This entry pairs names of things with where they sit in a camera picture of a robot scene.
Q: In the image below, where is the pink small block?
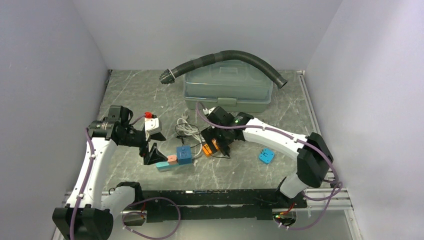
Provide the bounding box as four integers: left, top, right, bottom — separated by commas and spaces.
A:
167, 154, 178, 165

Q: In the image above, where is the orange power strip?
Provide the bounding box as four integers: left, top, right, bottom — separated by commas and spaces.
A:
202, 138, 220, 157

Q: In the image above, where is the blue cube socket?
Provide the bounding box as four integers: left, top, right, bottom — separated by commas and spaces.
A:
176, 145, 193, 165

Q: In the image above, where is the light blue adapter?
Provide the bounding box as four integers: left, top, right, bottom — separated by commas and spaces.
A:
258, 148, 275, 164

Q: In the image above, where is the teal power strip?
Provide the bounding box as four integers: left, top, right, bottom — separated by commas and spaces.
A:
155, 161, 180, 172

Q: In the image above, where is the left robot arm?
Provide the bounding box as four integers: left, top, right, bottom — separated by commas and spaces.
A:
52, 105, 168, 240

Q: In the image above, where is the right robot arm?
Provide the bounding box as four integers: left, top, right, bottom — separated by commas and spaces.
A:
196, 103, 334, 208

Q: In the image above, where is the translucent green storage box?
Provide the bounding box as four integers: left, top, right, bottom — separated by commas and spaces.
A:
183, 60, 274, 113

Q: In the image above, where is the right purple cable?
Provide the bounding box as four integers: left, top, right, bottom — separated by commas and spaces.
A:
195, 101, 344, 232

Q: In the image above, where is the black corrugated hose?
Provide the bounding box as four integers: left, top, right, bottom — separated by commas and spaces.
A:
158, 50, 289, 91

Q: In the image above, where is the aluminium rail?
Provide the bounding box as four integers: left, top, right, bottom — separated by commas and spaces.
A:
59, 188, 354, 216

